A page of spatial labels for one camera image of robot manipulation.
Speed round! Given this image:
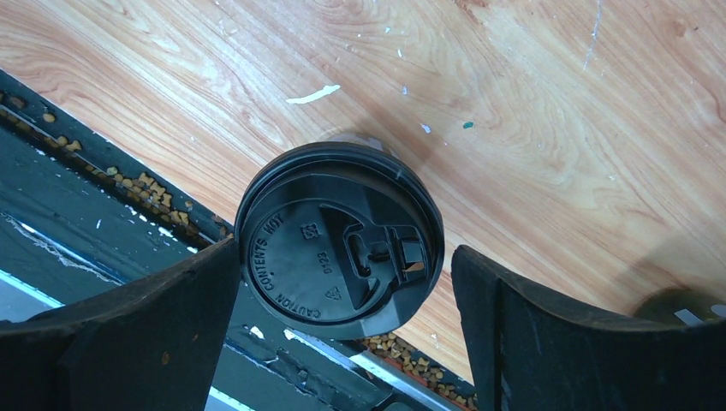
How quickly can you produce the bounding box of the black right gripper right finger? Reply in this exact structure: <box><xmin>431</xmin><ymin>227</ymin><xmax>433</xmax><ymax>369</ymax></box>
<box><xmin>451</xmin><ymin>245</ymin><xmax>725</xmax><ymax>410</ymax></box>

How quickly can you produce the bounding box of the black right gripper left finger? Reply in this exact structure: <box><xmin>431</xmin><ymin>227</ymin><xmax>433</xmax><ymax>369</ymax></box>
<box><xmin>1</xmin><ymin>239</ymin><xmax>241</xmax><ymax>410</ymax></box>

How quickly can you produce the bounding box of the clear brown plastic cup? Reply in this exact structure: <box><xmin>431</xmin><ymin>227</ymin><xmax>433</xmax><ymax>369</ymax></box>
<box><xmin>633</xmin><ymin>288</ymin><xmax>725</xmax><ymax>326</ymax></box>

